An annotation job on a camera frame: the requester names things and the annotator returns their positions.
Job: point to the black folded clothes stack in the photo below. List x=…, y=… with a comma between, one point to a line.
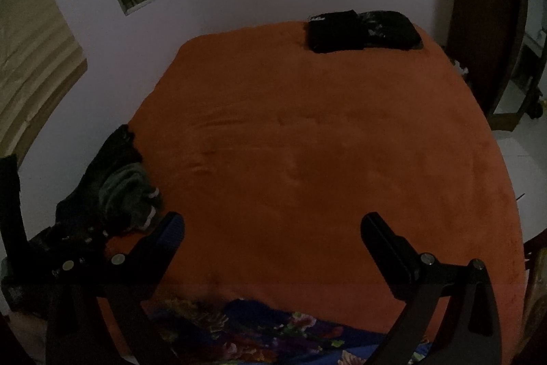
x=349, y=30

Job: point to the floral bed sheet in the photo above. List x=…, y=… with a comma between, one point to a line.
x=249, y=332

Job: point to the beige curtain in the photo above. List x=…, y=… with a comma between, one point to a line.
x=41, y=60

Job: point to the black garment pile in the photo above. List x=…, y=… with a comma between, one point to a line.
x=34, y=267

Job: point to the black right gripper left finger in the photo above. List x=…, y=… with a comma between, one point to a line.
x=128, y=284

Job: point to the orange plush bed blanket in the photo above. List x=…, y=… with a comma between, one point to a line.
x=273, y=154

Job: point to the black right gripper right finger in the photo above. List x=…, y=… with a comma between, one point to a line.
x=470, y=330

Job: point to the dark green knit garment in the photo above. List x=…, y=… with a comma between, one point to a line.
x=128, y=201

